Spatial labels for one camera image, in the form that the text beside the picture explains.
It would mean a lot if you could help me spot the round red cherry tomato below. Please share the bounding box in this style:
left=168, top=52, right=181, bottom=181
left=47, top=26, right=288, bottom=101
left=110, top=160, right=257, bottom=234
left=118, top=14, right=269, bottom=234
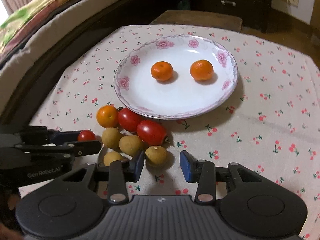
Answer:
left=77, top=129, right=96, bottom=141

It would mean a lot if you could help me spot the large tan longan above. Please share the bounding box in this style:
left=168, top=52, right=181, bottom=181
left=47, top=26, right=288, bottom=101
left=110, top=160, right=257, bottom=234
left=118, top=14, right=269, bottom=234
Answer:
left=101, top=127, right=124, bottom=149

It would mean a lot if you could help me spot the smooth orange fruit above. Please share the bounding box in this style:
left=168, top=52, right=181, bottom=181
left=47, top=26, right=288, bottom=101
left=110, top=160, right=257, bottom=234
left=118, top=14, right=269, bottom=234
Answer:
left=96, top=105, right=118, bottom=128

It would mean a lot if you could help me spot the oblong red tomato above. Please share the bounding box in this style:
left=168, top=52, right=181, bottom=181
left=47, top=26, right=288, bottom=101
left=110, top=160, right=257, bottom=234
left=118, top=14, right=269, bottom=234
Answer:
left=137, top=120, right=169, bottom=146

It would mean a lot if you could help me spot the red tomato with calyx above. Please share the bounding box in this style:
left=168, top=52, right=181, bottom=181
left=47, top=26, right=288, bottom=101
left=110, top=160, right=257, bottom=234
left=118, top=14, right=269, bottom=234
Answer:
left=117, top=107, right=143, bottom=133

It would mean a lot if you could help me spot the mandarin orange with stem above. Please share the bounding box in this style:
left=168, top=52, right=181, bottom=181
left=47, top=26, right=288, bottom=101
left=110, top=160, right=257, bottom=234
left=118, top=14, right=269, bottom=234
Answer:
left=151, top=61, right=174, bottom=82

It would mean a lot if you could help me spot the beige mattress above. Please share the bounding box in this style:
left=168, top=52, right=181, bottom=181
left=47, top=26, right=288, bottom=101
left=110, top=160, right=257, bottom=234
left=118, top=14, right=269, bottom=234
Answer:
left=0, top=0, right=171, bottom=116

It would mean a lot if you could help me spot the white floral plate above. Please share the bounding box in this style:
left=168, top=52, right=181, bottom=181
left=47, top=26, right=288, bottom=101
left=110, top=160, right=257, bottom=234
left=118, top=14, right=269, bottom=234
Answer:
left=113, top=35, right=239, bottom=120

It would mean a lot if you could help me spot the cherry print tablecloth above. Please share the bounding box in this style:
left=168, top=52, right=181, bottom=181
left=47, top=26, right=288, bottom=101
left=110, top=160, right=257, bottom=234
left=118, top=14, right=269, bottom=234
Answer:
left=31, top=25, right=319, bottom=239

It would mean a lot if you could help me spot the colourful floral quilt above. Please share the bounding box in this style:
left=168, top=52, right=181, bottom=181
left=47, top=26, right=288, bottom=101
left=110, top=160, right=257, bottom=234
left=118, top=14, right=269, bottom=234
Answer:
left=1, top=0, right=76, bottom=61

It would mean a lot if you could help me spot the metal drawer handle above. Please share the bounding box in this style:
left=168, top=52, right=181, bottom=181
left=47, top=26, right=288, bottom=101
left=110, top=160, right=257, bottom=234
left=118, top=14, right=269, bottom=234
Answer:
left=221, top=0, right=236, bottom=7

